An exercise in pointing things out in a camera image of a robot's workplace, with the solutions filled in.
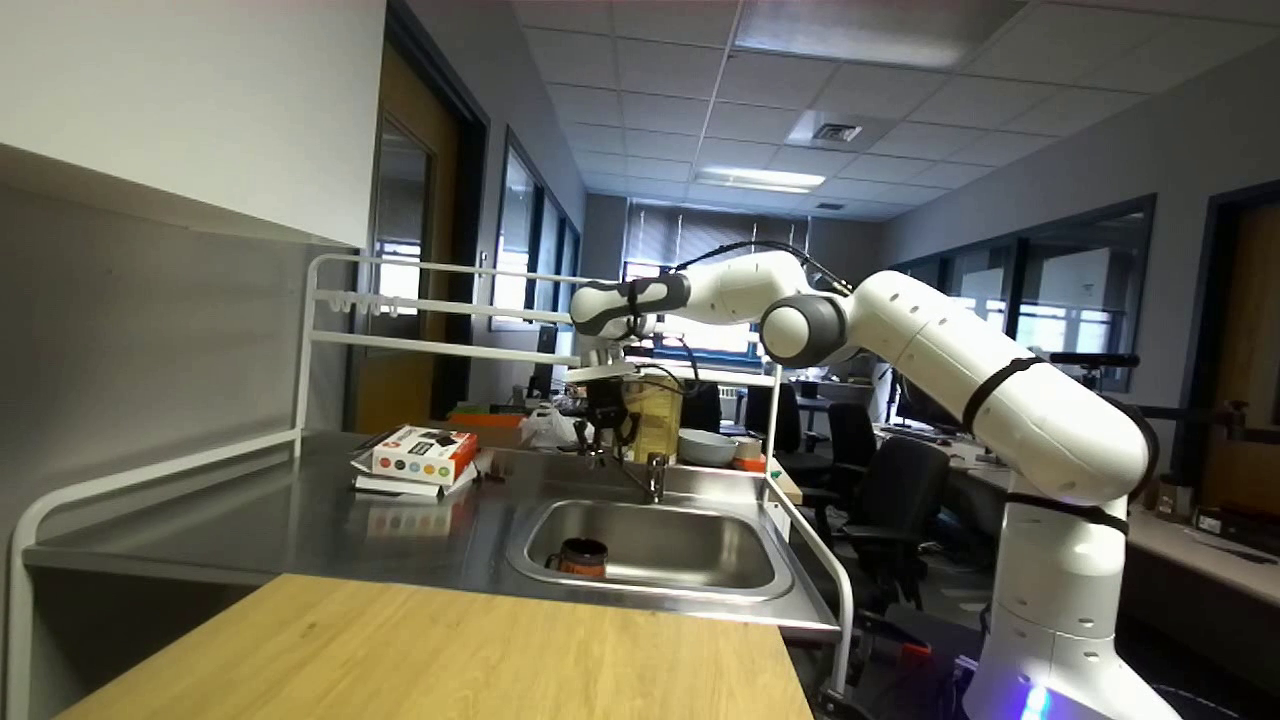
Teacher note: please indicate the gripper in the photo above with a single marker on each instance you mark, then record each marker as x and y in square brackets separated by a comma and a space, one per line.
[607, 400]

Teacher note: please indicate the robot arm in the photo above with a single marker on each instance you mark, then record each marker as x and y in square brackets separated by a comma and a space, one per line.
[1040, 420]

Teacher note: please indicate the steel faucet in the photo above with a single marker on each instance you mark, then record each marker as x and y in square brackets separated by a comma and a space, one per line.
[656, 478]

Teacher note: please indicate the yellow clear jar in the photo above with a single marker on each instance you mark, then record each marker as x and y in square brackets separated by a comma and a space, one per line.
[658, 420]

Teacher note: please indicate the white plastic bag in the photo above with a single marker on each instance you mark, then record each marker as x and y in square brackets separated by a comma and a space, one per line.
[548, 428]

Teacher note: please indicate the white bowl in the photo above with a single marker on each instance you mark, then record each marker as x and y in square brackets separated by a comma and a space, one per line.
[708, 447]

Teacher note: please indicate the dark orange mug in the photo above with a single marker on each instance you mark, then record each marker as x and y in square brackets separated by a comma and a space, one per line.
[580, 558]

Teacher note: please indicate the orange flat box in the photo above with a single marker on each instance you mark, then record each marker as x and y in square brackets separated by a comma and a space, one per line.
[485, 418]

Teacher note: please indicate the steel sink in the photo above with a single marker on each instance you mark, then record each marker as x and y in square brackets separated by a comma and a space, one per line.
[660, 550]

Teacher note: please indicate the white orange game box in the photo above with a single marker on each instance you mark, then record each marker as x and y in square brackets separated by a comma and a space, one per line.
[425, 455]

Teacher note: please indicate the wooden door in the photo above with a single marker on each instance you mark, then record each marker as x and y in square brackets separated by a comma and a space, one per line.
[405, 380]

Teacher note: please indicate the white book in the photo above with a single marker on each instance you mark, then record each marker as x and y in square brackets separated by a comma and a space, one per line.
[400, 486]

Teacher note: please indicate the row of interior windows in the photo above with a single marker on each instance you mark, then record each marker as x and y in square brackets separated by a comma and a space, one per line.
[530, 230]

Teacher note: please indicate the grey window blinds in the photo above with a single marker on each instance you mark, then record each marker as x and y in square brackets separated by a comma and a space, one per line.
[700, 235]

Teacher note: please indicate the row of black office chairs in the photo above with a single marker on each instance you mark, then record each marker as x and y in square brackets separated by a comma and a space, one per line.
[885, 500]

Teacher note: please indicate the ceiling light panel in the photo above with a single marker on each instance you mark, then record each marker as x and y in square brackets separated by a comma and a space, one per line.
[870, 30]
[760, 180]

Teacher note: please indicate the ceiling air vent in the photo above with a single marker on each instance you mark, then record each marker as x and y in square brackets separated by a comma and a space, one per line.
[837, 132]

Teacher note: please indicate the row of windows dark frames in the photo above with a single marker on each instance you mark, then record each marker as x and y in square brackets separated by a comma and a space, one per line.
[1060, 290]

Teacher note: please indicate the white desk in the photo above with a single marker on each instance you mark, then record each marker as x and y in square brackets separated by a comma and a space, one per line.
[1215, 555]

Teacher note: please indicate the white rail with hooks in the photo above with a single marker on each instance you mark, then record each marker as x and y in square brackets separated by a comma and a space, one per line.
[450, 307]

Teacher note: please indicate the steel kitchen unit white frame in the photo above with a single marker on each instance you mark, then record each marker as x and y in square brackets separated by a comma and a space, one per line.
[300, 520]

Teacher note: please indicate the camera on mount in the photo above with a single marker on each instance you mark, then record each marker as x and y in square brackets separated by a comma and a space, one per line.
[1095, 360]

